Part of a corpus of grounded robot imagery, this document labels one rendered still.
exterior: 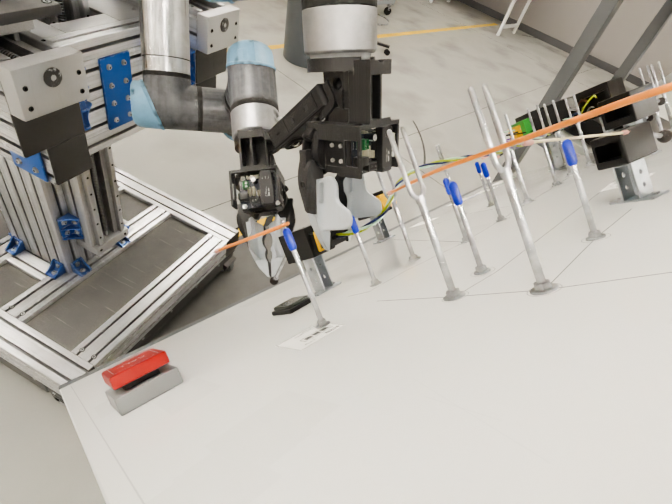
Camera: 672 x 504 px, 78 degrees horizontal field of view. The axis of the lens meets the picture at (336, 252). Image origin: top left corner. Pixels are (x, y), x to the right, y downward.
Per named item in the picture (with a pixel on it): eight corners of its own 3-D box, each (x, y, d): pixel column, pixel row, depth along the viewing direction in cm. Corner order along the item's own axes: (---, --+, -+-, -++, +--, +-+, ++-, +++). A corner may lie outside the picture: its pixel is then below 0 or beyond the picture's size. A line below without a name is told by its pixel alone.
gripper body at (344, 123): (358, 186, 42) (356, 55, 38) (298, 176, 48) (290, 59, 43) (399, 172, 48) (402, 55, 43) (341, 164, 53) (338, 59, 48)
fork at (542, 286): (550, 295, 27) (480, 80, 25) (524, 296, 28) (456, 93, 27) (563, 283, 28) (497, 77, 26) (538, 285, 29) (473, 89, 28)
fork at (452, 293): (457, 301, 32) (395, 125, 31) (438, 302, 34) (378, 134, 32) (470, 291, 34) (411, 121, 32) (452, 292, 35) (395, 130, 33)
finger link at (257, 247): (242, 276, 59) (237, 213, 60) (252, 279, 65) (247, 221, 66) (264, 274, 59) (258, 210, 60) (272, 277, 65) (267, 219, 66)
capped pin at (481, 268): (479, 276, 37) (448, 183, 36) (470, 274, 38) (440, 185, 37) (494, 269, 37) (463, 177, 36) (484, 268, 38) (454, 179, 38)
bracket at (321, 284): (330, 284, 59) (317, 252, 59) (341, 282, 58) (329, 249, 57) (307, 297, 56) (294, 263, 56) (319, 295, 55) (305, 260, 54)
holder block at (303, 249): (309, 254, 60) (299, 228, 59) (335, 247, 56) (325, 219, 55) (288, 264, 57) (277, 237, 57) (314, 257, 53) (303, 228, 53)
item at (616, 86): (653, 133, 96) (635, 72, 95) (626, 148, 86) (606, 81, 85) (620, 143, 102) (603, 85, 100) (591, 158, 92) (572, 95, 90)
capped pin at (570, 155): (584, 242, 35) (554, 144, 34) (586, 237, 36) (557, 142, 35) (605, 238, 34) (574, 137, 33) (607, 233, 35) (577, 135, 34)
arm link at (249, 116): (237, 127, 70) (286, 121, 69) (240, 153, 69) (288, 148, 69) (224, 106, 62) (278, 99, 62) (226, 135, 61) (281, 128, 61)
